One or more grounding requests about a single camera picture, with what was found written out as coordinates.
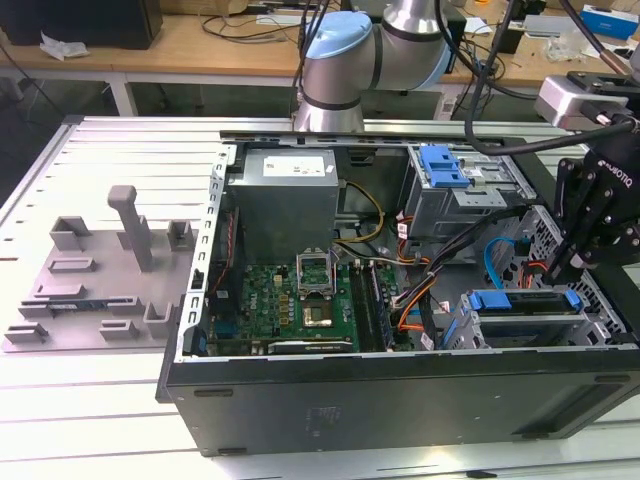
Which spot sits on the grey power supply unit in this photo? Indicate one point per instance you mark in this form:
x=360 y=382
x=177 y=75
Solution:
x=280 y=215

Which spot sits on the white paper sheet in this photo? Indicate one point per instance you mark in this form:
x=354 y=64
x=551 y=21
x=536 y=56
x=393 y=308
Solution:
x=275 y=20

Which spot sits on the white crumpled bag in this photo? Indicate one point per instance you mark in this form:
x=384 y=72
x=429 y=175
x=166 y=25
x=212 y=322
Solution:
x=62 y=49

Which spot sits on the black graphics card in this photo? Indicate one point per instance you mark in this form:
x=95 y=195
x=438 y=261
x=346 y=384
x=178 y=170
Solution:
x=310 y=346

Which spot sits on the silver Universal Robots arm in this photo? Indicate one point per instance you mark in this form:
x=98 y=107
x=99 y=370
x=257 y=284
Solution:
x=335 y=75

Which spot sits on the wooden desk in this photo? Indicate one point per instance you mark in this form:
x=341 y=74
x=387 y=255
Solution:
x=175 y=50

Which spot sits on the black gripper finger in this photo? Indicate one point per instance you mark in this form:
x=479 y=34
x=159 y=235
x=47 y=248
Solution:
x=564 y=200
x=615 y=245

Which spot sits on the blue cardboard box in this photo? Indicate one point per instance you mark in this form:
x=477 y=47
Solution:
x=607 y=22

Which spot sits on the dark laptop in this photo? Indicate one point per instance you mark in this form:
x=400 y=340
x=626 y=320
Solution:
x=367 y=6

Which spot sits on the green motherboard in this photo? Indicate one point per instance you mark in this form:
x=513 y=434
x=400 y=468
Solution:
x=265 y=300

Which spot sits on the white box black inlay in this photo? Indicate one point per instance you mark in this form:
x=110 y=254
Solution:
x=625 y=54

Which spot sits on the grey flat box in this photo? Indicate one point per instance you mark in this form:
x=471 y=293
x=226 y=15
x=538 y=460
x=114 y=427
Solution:
x=550 y=25

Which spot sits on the hard disk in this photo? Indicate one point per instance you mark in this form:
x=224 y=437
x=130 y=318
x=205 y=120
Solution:
x=535 y=300

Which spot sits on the installed RAM stick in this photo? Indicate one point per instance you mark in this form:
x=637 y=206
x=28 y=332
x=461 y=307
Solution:
x=381 y=310

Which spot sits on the black PC case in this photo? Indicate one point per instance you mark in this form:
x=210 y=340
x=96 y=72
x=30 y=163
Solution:
x=350 y=410

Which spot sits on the grey metal disk bay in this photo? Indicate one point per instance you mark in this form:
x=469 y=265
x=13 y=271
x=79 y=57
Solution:
x=530 y=330

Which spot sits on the black RAM slot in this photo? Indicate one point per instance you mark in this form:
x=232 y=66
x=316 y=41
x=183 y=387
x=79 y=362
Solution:
x=361 y=310

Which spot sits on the CPU socket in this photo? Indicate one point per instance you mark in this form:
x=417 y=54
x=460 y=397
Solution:
x=315 y=316

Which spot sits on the RAM stick blue label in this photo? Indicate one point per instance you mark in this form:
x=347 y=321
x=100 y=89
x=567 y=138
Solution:
x=65 y=305

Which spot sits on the white power socket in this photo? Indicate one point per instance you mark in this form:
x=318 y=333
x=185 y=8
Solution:
x=447 y=107

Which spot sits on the small black box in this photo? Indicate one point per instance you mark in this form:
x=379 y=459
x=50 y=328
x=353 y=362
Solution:
x=506 y=41

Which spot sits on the large black box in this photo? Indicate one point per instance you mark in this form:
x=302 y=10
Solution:
x=80 y=22

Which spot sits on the grey metal drive cage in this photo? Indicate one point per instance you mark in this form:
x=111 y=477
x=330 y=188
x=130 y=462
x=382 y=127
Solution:
x=440 y=210

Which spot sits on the grey parts rack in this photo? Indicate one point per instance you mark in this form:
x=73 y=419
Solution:
x=100 y=280

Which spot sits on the blue plastic drive latch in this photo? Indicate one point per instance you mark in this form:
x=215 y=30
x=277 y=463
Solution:
x=440 y=170

